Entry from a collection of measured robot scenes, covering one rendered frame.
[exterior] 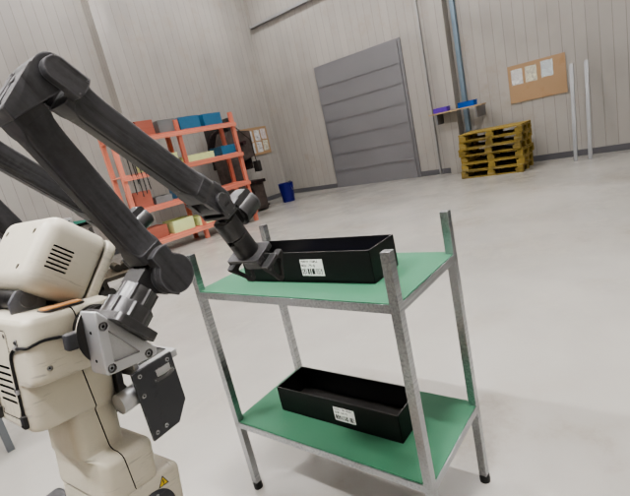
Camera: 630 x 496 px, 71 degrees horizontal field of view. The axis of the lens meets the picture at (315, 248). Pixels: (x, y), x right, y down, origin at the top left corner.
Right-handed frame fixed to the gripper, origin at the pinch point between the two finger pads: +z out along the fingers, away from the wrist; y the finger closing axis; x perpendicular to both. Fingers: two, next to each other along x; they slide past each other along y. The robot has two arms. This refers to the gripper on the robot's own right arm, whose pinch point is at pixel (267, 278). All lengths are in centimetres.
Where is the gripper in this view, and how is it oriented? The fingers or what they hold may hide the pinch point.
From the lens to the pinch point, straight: 111.5
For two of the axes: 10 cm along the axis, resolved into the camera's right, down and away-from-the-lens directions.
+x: -3.9, 7.0, -6.0
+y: -8.1, 0.5, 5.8
